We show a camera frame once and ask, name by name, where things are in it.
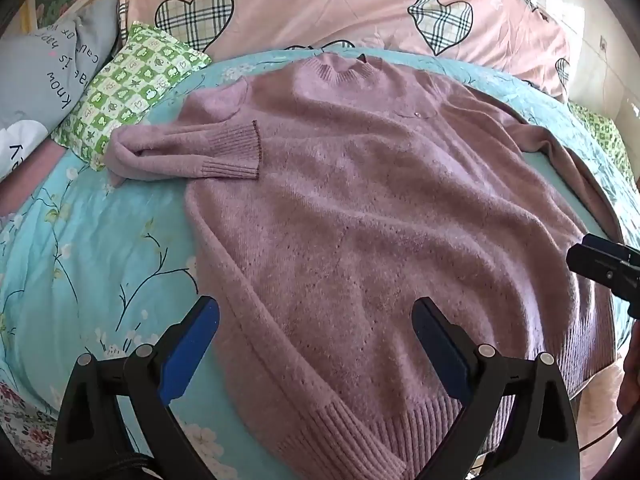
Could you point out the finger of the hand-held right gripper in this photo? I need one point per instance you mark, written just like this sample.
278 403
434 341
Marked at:
607 280
612 251

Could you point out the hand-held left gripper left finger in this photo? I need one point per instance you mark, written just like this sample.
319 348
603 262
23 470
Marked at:
186 355

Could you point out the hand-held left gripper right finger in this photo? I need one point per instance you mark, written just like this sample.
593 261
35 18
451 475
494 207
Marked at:
444 355

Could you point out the pink knitted sweater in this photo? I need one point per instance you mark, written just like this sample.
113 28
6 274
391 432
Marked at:
350 210

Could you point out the person's right hand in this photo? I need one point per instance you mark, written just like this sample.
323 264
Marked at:
632 370

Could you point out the teal floral bed sheet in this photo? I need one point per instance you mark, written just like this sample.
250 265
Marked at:
100 260

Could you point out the red floral cloth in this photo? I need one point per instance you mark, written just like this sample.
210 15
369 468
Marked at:
25 415

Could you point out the plain pink cloth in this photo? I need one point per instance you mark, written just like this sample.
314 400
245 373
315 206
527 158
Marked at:
30 170

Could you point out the grey pillow with lettering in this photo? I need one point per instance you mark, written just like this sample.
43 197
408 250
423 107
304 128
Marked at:
45 70

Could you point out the pink quilt with plaid hearts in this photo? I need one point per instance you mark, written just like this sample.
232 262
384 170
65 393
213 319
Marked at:
325 5

